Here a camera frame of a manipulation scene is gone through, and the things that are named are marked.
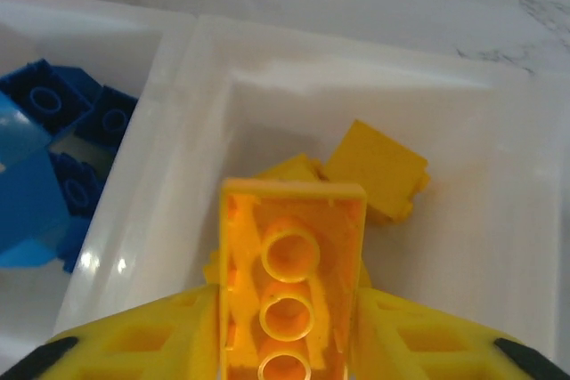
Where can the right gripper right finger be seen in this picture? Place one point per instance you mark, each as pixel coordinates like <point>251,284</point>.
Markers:
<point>423,344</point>

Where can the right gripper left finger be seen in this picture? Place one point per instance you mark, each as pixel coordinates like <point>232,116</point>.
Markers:
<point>133,344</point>

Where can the long orange-yellow lego brick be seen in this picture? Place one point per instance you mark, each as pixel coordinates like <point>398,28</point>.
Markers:
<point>289,228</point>

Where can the yellow lego brick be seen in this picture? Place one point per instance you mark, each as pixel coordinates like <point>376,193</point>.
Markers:
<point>211,269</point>
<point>289,168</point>
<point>374,166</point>

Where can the blue lego brick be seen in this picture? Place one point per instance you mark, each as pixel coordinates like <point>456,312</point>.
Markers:
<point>40,95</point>
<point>109,119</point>
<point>40,211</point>

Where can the white plastic container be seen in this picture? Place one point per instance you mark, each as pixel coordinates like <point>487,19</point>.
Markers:
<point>467,153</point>
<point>147,108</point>

